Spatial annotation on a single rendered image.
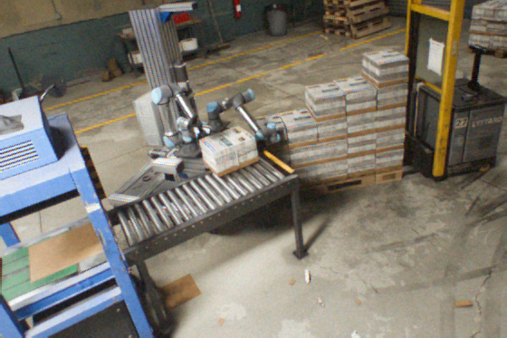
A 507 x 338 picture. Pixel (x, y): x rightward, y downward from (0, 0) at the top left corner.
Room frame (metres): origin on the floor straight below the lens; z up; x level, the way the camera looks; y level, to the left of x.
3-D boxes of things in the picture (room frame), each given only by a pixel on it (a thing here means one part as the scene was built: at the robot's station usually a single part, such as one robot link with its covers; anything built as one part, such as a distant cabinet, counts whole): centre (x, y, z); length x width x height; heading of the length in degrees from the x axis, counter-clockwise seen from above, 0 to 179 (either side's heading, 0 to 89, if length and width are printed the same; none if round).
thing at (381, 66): (3.47, -1.35, 0.65); 0.39 x 0.30 x 1.29; 4
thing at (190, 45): (9.15, 1.64, 0.55); 1.80 x 0.70 x 1.09; 115
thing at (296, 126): (3.42, -0.63, 0.42); 1.17 x 0.39 x 0.83; 94
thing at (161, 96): (3.02, 0.66, 1.19); 0.15 x 0.12 x 0.55; 127
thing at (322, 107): (3.43, -0.76, 0.95); 0.38 x 0.29 x 0.23; 4
